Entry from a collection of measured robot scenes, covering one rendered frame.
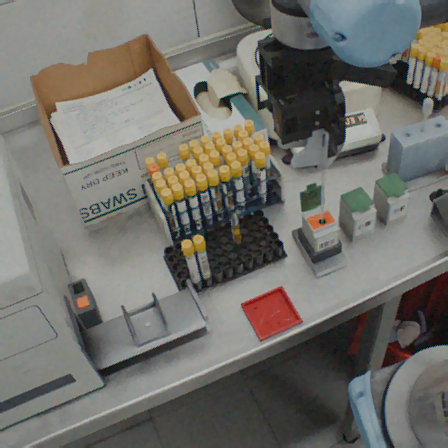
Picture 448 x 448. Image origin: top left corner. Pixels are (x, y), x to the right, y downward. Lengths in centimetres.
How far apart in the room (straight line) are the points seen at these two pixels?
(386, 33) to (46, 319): 47
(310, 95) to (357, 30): 21
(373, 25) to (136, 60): 78
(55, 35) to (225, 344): 67
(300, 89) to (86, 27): 63
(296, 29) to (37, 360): 49
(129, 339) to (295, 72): 43
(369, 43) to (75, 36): 82
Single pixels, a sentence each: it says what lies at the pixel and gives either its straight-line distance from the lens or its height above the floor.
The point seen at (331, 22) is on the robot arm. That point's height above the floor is 139.
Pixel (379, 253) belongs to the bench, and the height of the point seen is 88.
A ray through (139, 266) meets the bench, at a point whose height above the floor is 88.
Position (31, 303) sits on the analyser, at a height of 112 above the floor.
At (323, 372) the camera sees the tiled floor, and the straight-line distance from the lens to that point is 179.
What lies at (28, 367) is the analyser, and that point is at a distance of 76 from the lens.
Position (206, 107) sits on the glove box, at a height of 93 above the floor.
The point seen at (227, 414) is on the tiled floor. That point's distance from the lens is 175.
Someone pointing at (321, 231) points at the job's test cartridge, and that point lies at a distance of 87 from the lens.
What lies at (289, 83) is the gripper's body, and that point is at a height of 124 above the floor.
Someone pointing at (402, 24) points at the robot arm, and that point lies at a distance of 47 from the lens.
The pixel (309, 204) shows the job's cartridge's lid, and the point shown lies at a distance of 88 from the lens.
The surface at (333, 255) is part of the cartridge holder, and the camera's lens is 91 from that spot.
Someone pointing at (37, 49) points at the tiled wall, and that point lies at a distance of 120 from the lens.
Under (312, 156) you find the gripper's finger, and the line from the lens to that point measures 72.
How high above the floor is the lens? 163
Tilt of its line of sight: 51 degrees down
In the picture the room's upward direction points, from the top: 8 degrees counter-clockwise
